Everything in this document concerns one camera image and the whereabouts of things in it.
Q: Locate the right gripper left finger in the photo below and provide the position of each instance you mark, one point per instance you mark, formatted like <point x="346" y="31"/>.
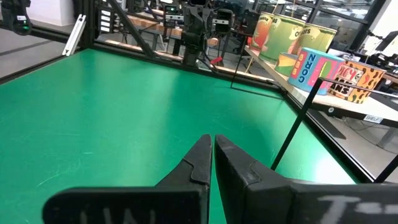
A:
<point x="124" y="205"/>

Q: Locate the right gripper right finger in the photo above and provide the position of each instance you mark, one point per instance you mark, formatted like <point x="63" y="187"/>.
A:
<point x="264" y="202"/>

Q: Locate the cream orange Green label can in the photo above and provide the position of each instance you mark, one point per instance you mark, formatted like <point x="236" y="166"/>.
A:
<point x="261" y="34"/>

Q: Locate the pale green Pears can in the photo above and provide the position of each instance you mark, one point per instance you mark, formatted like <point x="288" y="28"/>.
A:
<point x="280" y="40"/>

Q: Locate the yellow green can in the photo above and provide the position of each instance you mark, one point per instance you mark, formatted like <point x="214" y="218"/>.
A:
<point x="284" y="63"/>

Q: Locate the small blue pink Corn can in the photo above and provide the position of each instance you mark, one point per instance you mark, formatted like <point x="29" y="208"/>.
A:
<point x="311" y="71"/>

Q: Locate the spotted orange Spicy Beans can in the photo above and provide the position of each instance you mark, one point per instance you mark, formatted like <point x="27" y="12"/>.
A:
<point x="367" y="81"/>

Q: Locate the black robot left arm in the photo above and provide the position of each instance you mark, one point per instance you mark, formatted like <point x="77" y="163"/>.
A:
<point x="192" y="34"/>

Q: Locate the green table mat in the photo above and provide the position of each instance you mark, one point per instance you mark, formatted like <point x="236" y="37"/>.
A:
<point x="124" y="109"/>

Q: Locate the black device green light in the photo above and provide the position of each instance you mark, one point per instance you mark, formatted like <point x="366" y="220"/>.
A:
<point x="15" y="15"/>

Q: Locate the wooden shelf black metal frame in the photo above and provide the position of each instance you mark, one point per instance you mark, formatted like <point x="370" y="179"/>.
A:
<point x="342" y="107"/>

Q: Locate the white metal bracket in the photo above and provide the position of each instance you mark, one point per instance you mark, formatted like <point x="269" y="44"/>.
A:
<point x="74" y="34"/>

